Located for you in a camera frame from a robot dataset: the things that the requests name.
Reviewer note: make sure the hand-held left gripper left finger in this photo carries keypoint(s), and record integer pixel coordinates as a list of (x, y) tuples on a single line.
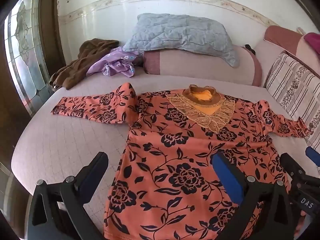
[(92, 178)]

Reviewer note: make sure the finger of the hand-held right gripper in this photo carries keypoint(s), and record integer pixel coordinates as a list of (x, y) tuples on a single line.
[(291, 165), (313, 156)]

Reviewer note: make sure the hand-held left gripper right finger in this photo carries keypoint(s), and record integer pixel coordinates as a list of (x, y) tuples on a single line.
[(226, 178)]

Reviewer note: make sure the orange floral shirt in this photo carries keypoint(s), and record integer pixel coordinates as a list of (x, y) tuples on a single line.
[(185, 160)]

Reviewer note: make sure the bed with pink sheet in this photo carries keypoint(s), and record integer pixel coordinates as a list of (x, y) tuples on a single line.
[(65, 142)]

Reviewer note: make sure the striped floral cushion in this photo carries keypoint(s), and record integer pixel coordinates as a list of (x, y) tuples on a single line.
[(292, 90)]

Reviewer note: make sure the magenta cloth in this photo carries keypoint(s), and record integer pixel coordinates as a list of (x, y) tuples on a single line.
[(313, 43)]

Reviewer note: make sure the pink bolster cushion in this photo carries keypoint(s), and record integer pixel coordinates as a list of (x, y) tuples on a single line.
[(200, 65)]

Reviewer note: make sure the purple printed cloth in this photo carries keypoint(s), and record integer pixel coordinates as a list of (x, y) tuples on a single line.
[(117, 63)]

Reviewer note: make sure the brown cloth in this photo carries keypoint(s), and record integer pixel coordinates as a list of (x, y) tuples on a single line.
[(80, 60)]

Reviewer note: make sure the pink maroon-trimmed cushion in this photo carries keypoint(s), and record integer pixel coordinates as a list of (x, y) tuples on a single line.
[(282, 37)]

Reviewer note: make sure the small black object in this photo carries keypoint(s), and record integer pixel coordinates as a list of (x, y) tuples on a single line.
[(250, 48)]

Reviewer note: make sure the stained glass window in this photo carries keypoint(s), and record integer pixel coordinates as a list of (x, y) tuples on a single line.
[(25, 55)]

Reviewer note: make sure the grey quilted pillow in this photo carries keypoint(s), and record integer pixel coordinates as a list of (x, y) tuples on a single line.
[(180, 32)]

